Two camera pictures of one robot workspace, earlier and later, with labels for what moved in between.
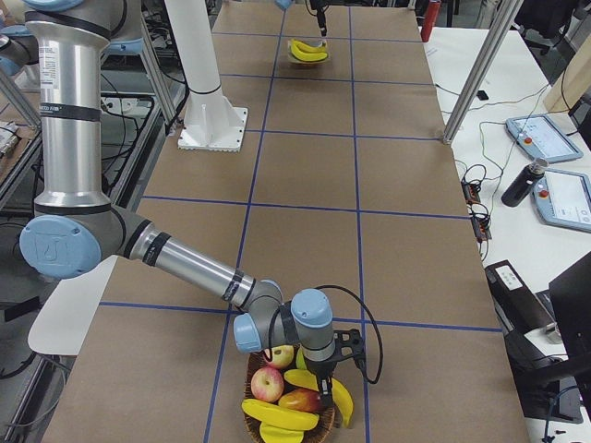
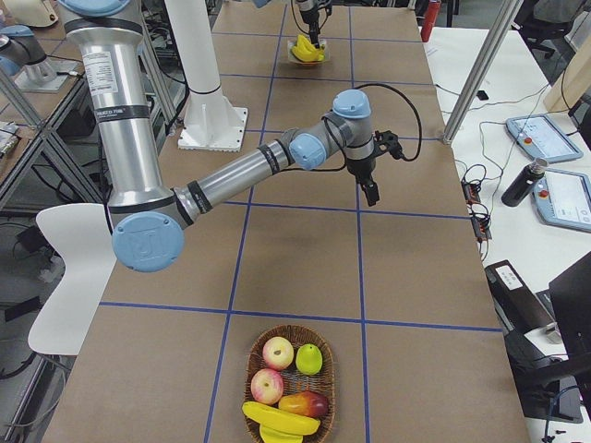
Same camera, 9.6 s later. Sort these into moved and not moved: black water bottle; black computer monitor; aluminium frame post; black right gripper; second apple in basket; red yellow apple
Moved: black right gripper
Not moved: second apple in basket; black computer monitor; red yellow apple; black water bottle; aluminium frame post
